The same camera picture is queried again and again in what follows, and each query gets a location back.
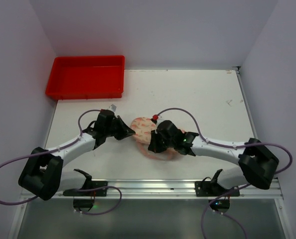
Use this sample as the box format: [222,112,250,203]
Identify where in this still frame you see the floral mesh laundry bag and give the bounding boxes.
[130,117,179,161]

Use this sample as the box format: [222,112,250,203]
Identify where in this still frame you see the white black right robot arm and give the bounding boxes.
[148,120,279,190]

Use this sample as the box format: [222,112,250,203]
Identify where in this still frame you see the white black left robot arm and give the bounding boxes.
[18,110,135,201]

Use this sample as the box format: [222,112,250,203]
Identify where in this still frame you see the red plastic tray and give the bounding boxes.
[45,55,125,100]

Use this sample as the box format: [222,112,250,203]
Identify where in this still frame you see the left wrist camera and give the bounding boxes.
[100,104,117,114]

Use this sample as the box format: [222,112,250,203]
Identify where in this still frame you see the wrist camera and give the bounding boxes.
[150,114,163,126]
[100,104,117,114]

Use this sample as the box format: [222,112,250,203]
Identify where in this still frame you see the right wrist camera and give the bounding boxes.
[150,114,163,126]

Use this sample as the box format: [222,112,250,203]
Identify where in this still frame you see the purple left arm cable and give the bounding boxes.
[0,109,123,216]

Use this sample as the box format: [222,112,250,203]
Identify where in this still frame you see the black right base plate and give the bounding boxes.
[194,175,230,197]

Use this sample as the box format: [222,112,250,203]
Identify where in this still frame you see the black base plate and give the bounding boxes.
[63,180,108,197]
[194,175,230,197]

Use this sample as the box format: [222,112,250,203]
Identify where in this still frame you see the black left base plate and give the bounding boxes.
[63,180,108,197]

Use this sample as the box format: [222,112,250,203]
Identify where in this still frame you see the aluminium mounting rail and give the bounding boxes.
[20,178,285,200]

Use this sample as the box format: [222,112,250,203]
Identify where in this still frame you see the aluminium right side rail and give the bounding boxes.
[234,66,280,179]

